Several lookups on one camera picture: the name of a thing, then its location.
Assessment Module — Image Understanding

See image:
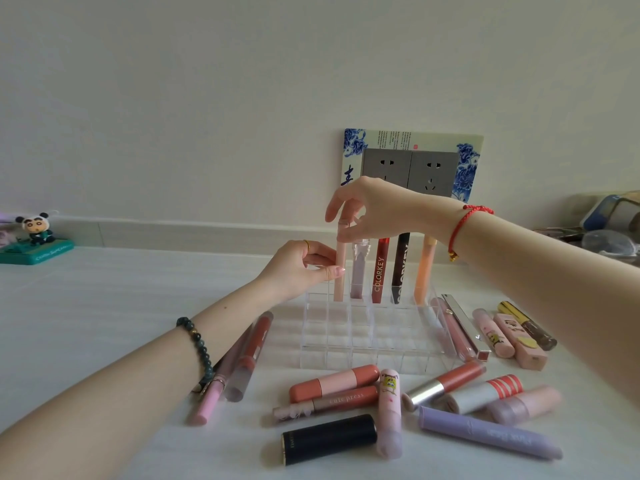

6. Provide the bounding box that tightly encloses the blue rimmed clear container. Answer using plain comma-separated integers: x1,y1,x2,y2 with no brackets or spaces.
579,192,640,233

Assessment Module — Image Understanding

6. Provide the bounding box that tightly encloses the frosted red lip tube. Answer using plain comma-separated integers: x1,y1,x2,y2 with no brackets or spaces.
223,310,275,403

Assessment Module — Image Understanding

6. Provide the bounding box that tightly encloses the clear lip gloss tube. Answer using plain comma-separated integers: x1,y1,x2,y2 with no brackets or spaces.
349,237,371,300

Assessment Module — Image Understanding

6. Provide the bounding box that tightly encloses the clear plastic lid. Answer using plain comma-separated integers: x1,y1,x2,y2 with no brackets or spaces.
580,229,640,268

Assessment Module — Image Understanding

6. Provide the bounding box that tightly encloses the person's left forearm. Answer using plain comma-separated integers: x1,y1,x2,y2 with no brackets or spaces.
0,279,273,451

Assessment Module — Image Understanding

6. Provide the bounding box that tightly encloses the purple toy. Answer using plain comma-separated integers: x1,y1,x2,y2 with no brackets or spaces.
0,211,19,246

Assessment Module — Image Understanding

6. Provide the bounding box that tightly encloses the panda figurine on teal base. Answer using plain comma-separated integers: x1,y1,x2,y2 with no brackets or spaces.
0,211,76,266

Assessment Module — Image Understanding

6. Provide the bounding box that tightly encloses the red lip gloss tube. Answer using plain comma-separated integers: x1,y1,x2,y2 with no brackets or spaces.
372,237,391,306

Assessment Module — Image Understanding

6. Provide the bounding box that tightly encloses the pale pink lip gloss tube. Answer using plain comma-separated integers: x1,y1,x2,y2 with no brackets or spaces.
333,220,352,302

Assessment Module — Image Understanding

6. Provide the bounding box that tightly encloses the lavender lip crayon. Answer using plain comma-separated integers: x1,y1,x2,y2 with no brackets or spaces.
417,405,565,461

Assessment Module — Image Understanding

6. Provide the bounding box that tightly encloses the person's right forearm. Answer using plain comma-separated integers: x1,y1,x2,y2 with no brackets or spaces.
450,210,640,413

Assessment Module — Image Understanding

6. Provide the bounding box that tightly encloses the silver square lipstick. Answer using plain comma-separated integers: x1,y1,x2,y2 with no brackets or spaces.
442,293,494,362

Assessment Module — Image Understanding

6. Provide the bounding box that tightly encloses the white red striped lip tube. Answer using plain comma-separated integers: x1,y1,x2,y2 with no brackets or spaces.
442,374,525,416

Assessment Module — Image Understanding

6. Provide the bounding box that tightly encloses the coral pink lipstick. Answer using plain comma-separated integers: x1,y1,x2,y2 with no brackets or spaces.
288,364,381,405

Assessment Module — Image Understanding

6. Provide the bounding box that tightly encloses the orange lip gloss tube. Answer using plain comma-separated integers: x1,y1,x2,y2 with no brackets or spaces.
413,236,439,306

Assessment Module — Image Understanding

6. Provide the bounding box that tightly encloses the silver and coral lipstick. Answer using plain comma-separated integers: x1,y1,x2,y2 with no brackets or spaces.
401,360,487,413

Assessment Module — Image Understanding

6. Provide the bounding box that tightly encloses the small pink cartoon lip tube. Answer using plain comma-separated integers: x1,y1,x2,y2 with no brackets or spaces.
472,308,516,359

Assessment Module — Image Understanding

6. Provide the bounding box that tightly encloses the frosted pink lip tube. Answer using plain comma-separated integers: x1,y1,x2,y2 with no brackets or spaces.
487,385,564,427

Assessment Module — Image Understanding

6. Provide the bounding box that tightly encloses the person's left hand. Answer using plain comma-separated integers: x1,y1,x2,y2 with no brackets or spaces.
256,239,347,302

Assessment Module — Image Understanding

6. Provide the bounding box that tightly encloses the black lipstick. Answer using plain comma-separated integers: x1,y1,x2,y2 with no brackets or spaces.
280,413,379,467

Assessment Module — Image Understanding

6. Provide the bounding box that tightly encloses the slim mauve lip pencil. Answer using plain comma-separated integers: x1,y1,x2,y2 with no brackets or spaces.
192,324,255,395

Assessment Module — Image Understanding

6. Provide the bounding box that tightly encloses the pink lip pen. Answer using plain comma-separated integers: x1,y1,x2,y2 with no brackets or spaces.
188,376,229,427

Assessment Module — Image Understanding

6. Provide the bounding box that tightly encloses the slim pink lip gloss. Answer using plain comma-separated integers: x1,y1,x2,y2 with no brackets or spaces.
429,297,474,364

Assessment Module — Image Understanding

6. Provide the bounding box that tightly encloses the red string bracelet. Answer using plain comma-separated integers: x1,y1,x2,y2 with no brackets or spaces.
448,205,495,263

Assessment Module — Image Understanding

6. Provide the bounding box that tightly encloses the blue floral socket frame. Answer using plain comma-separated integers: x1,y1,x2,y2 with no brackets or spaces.
340,128,485,204

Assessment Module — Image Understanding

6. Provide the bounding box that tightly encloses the dark brown lip gloss tube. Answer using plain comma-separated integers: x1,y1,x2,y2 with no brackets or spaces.
390,232,411,305

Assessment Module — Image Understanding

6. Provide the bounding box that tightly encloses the clear acrylic lipstick organizer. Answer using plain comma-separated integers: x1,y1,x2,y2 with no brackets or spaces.
299,289,460,376

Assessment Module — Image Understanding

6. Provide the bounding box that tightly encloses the person's right hand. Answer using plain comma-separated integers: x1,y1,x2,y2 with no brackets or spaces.
325,176,466,244

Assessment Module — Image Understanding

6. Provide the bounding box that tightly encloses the pink cartoon square lipstick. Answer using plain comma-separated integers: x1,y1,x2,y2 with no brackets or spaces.
493,313,550,371

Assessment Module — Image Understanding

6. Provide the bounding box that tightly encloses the pink cartoon round lipstick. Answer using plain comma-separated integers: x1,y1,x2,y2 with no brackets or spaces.
376,368,404,461

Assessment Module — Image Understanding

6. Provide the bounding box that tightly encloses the dark green bead bracelet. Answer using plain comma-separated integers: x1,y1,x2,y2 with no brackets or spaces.
175,317,215,384

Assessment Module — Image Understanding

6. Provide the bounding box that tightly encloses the gold capped brown lip tube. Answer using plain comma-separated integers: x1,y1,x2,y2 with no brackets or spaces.
497,301,559,352

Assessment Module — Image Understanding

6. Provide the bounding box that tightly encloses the grey double wall socket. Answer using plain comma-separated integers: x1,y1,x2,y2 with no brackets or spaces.
362,149,460,198

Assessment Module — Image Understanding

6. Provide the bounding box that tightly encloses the rose brown lip tube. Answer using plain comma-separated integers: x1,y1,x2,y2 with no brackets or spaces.
272,385,380,424

